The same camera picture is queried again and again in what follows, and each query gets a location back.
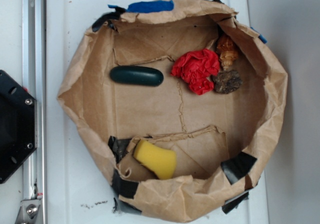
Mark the white plastic tray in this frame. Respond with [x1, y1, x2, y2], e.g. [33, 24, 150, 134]
[46, 0, 277, 223]

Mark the orange spiral seashell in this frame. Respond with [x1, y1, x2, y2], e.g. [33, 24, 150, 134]
[216, 34, 239, 71]

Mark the brown rough rock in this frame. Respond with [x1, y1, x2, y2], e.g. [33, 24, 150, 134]
[211, 70, 243, 94]

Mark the metal corner bracket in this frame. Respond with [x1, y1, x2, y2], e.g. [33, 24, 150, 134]
[15, 199, 42, 224]

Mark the aluminium extrusion rail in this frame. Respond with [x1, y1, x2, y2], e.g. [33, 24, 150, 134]
[22, 0, 47, 223]

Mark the brown paper bag bin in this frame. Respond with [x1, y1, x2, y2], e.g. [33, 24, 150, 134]
[57, 0, 288, 222]

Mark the dark green oval sponge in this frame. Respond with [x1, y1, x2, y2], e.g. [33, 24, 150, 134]
[109, 66, 164, 87]

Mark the yellow sponge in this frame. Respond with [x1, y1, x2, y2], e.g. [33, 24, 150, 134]
[133, 140, 177, 180]

